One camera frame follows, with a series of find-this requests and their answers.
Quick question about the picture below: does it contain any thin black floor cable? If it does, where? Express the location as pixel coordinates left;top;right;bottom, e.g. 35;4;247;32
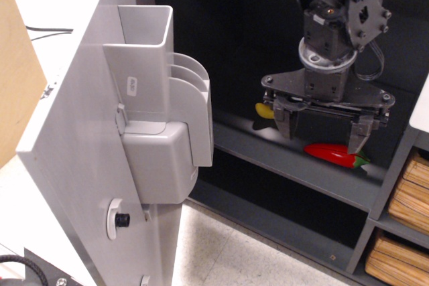
30;31;72;42

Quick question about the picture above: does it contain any dark grey toy fridge cabinet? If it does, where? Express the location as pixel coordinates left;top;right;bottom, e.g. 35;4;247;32
155;0;428;285

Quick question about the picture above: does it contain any white countertop edge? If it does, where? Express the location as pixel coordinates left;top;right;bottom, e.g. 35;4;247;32
409;77;429;133

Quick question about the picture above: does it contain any black door handle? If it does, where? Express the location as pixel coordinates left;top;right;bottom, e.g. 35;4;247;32
114;213;131;228

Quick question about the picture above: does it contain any black braided cable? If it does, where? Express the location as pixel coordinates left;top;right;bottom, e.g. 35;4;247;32
0;254;48;286

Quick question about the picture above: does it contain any upper wooden drawer box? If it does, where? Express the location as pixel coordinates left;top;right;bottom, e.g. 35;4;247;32
387;149;428;235

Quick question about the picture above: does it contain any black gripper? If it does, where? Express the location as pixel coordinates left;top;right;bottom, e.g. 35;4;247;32
261;68;395;154

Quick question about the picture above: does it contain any wooden board panel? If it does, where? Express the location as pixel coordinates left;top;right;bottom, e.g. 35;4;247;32
1;0;47;166

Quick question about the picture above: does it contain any red toy chili pepper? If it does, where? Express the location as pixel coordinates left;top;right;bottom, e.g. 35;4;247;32
304;143;370;169

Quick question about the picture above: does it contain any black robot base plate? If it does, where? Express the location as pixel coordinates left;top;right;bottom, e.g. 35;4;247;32
1;248;82;285

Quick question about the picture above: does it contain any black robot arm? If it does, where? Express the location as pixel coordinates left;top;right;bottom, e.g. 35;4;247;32
258;0;395;153

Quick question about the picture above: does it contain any yellow toy pepper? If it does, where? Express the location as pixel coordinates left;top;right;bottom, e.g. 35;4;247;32
255;102;274;120

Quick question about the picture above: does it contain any grey toy fridge door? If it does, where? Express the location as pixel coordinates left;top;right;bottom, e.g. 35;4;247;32
17;0;214;285

